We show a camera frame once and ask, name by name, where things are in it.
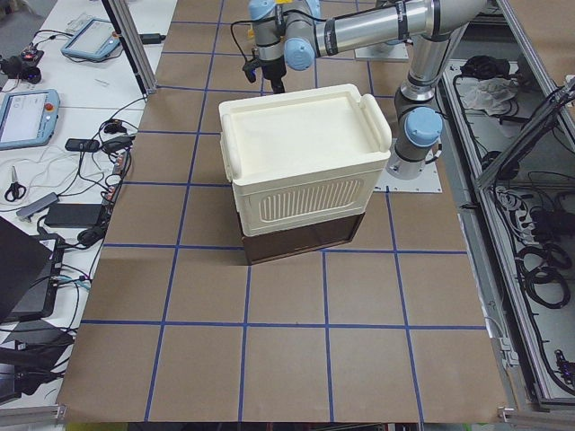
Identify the blue teach pendant lower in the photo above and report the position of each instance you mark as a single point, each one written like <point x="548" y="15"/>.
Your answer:
<point x="28" y="119"/>

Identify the black handled scissors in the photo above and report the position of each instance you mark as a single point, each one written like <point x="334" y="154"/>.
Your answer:
<point x="15" y="190"/>

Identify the cream plastic storage box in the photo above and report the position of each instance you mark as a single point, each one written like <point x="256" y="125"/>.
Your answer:
<point x="301" y="158"/>

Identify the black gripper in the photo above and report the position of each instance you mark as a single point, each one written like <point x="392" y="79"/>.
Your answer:
<point x="272" y="69"/>

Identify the black laptop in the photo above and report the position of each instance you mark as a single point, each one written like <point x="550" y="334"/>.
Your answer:
<point x="30" y="265"/>

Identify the black power adapter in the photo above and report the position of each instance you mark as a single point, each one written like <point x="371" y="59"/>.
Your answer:
<point x="74" y="215"/>

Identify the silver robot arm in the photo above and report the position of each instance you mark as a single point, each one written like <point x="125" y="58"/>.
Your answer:
<point x="294" y="35"/>

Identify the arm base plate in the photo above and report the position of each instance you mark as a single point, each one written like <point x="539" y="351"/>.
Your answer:
<point x="383" y="52"/>
<point x="410" y="177"/>

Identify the blue teach pendant upper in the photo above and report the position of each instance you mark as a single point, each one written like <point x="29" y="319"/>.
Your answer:
<point x="94" y="41"/>

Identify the aluminium frame post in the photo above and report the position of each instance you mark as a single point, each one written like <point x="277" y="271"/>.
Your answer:
<point x="124" y="26"/>

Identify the blue teach pendant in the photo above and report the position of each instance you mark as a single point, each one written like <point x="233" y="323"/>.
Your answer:
<point x="94" y="41"/>
<point x="28" y="119"/>

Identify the grey usb hub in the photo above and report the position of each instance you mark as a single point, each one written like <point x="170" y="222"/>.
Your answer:
<point x="27" y="212"/>

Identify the white crumpled cloth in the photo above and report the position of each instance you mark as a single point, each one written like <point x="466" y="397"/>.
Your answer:
<point x="493" y="96"/>

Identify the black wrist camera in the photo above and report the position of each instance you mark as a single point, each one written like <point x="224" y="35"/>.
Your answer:
<point x="250" y="67"/>

